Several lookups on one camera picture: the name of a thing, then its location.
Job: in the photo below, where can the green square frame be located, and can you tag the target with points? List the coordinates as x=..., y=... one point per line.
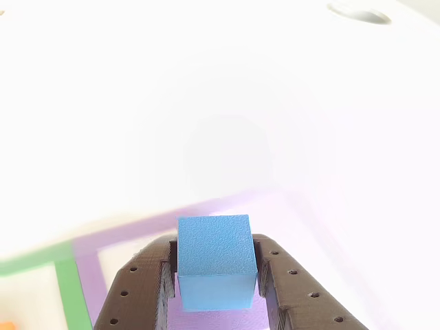
x=72, y=292

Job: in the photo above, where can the orange block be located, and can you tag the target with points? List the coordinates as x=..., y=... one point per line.
x=8, y=326

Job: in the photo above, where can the purple square frame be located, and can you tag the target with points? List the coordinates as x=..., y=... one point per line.
x=89, y=275

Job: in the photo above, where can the small blue cube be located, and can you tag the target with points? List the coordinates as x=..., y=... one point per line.
x=214, y=247

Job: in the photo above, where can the purple block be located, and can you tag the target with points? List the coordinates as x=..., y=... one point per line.
x=220, y=319

